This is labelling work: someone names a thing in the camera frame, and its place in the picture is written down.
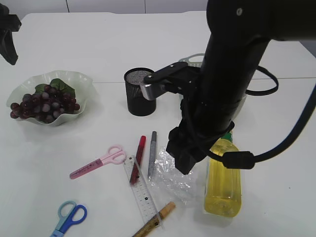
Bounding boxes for black mesh pen holder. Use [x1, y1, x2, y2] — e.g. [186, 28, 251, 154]
[124, 68, 157, 117]

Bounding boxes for green woven plastic basket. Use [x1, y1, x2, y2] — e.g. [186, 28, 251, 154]
[177, 53, 247, 121]

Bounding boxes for gold marker pen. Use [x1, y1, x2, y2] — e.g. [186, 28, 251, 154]
[133, 201, 176, 237]

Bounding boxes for grey glitter pen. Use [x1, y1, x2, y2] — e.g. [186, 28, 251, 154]
[147, 131, 157, 179]

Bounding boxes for purple artificial grape bunch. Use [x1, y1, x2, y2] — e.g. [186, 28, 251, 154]
[10, 78, 80, 124]

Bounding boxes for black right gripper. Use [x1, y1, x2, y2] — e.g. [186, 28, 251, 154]
[166, 119, 206, 175]

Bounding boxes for yellow tea drink bottle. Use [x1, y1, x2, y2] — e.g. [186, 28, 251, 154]
[203, 130, 242, 218]

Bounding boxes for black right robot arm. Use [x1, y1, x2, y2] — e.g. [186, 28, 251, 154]
[166, 0, 316, 175]

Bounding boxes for clear plastic ruler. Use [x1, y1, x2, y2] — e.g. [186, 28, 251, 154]
[123, 156, 162, 227]

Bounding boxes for pink scissors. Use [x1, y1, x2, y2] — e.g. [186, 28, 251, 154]
[69, 145, 127, 180]

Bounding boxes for clear plastic sheet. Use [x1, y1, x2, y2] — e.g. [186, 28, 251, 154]
[148, 147, 197, 204]

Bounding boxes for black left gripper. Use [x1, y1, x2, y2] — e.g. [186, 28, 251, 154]
[0, 4, 22, 65]

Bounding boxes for red marker pen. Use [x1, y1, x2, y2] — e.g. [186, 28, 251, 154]
[130, 136, 146, 186]

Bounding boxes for blue scissors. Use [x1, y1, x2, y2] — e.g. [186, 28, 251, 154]
[50, 200, 87, 237]

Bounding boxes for pale green wavy plate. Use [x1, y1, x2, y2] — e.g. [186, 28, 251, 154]
[6, 70, 95, 127]

